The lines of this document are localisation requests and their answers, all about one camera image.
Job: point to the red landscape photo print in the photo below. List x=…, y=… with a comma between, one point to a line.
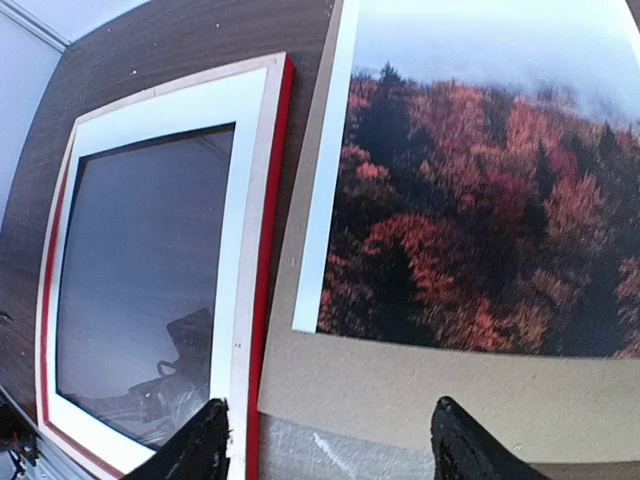
x=477, y=181

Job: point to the pink wooden picture frame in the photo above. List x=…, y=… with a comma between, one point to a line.
x=152, y=295

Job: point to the clear acrylic sheet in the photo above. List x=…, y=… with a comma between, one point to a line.
x=138, y=282

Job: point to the left aluminium corner post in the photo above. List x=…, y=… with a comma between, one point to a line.
x=33, y=25

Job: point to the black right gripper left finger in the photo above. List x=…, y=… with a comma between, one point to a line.
x=198, y=451

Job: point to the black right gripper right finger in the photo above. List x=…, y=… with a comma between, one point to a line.
x=464, y=449

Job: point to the brown backing board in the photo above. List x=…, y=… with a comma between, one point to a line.
x=545, y=410

